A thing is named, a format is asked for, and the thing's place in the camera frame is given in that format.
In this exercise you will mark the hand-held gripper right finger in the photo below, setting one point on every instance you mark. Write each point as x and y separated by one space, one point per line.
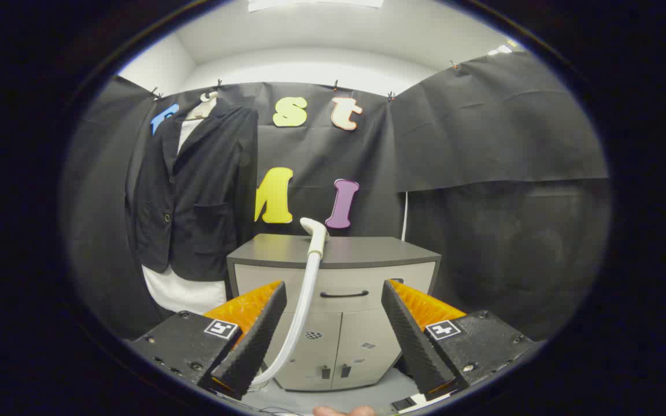
414 346

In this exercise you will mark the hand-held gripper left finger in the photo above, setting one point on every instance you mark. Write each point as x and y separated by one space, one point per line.
255 346

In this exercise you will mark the white garment steamer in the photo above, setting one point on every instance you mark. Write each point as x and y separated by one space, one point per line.
310 277

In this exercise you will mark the white shirt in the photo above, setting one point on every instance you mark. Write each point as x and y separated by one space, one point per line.
182 294

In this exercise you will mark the black suit jacket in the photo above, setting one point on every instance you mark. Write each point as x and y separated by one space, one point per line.
206 185

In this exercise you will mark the white clothes hanger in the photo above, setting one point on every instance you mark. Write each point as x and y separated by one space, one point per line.
210 96

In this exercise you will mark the grey cabinet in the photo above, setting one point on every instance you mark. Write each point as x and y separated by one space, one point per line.
367 251

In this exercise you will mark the black backdrop cloth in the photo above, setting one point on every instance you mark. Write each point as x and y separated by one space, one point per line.
483 127

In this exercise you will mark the ceiling light panel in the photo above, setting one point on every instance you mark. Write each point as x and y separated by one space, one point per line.
315 3

